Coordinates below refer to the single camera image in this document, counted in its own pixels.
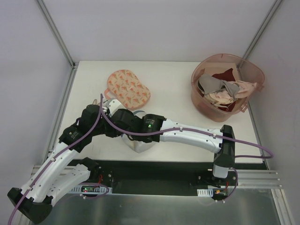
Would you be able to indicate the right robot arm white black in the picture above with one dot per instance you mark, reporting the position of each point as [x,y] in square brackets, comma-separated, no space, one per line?
[144,130]

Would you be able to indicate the left aluminium frame post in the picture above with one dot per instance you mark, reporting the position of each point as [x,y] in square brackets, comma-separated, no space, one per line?
[55,32]

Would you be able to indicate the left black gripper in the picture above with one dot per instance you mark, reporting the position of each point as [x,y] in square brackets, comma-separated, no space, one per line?
[94,108]

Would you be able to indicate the right controller board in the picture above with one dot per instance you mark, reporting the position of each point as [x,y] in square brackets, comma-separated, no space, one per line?
[211,192]

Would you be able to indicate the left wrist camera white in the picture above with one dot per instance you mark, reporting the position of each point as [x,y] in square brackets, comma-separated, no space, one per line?
[106,111]

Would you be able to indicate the dark red garment in tub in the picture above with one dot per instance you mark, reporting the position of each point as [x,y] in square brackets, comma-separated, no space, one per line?
[226,76]

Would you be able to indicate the floral pink laundry pouch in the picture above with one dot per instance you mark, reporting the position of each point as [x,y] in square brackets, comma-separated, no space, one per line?
[127,88]

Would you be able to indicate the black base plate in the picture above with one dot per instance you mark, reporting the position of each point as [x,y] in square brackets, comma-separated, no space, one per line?
[158,178]

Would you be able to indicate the pink bra in tub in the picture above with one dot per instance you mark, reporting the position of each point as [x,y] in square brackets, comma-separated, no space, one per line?
[246,89]

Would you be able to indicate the grey bra in tub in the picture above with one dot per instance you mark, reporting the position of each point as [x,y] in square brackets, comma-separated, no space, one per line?
[208,85]

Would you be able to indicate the white mesh laundry bag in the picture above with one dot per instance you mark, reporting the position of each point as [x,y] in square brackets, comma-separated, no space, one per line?
[137,146]

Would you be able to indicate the pink translucent plastic tub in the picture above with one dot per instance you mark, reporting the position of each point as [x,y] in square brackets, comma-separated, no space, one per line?
[243,70]

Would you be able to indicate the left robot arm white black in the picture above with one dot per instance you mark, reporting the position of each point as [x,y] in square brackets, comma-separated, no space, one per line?
[36,198]

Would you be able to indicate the controller board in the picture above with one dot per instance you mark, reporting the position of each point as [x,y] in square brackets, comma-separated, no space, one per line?
[90,190]
[211,192]

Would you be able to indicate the aluminium front rail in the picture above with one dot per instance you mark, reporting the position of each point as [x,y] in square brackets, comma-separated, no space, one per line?
[259,179]

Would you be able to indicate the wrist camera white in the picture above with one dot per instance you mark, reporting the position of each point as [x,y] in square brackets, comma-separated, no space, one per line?
[106,111]
[112,105]

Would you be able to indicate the right aluminium frame post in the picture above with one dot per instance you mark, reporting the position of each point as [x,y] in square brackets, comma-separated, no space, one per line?
[262,28]

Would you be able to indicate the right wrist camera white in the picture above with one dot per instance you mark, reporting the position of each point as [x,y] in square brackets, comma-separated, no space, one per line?
[112,105]

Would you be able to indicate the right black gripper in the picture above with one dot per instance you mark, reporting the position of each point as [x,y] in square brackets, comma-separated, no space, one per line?
[120,115]

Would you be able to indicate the aluminium frame post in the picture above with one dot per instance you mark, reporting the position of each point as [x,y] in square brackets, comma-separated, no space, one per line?
[55,32]
[262,28]

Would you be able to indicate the left controller board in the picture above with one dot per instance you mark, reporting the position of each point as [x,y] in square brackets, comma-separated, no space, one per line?
[90,190]

